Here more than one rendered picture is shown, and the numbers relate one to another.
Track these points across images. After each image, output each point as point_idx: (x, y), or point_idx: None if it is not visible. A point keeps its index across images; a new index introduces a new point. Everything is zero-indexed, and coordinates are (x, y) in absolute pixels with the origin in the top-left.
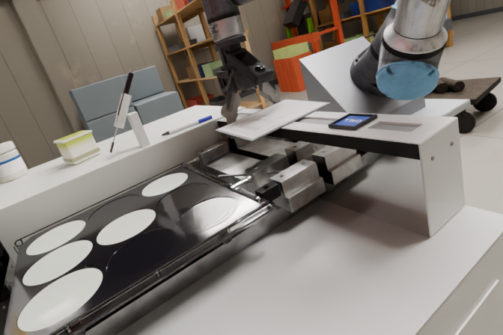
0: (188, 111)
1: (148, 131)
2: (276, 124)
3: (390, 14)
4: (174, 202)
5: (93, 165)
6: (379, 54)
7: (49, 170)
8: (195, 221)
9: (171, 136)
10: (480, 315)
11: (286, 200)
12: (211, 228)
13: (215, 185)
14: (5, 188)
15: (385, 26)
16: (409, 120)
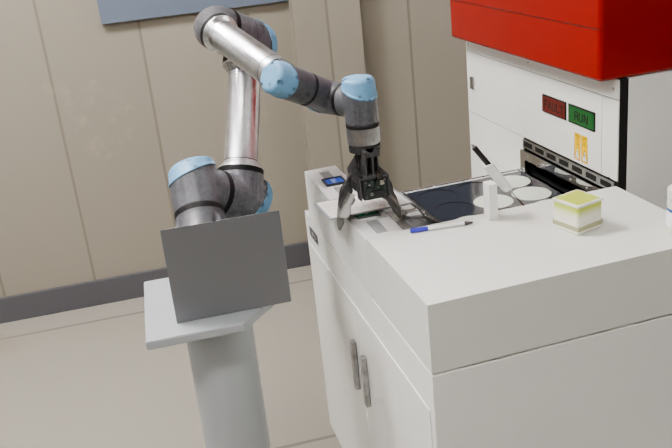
0: (442, 280)
1: (501, 248)
2: None
3: (210, 169)
4: (460, 207)
5: (542, 209)
6: (255, 185)
7: (619, 223)
8: (445, 194)
9: (460, 220)
10: None
11: None
12: (436, 190)
13: (429, 209)
14: (656, 213)
15: (218, 178)
16: (316, 175)
